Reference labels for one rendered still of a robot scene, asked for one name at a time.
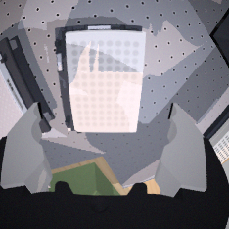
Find grey flat base plate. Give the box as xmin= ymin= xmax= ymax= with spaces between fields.
xmin=0 ymin=0 xmax=229 ymax=189

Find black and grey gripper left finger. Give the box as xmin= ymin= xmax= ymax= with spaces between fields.
xmin=0 ymin=102 xmax=53 ymax=217

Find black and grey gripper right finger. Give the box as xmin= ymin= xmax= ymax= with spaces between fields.
xmin=154 ymin=103 xmax=229 ymax=229

